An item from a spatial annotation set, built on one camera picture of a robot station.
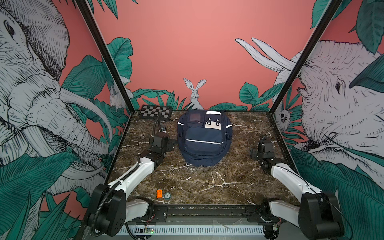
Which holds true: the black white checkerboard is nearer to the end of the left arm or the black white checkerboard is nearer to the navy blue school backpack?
the navy blue school backpack

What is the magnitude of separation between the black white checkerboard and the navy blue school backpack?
0.37ft

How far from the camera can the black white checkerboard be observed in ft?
3.81

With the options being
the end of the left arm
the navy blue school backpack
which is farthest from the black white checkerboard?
the end of the left arm

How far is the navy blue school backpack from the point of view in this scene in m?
0.92
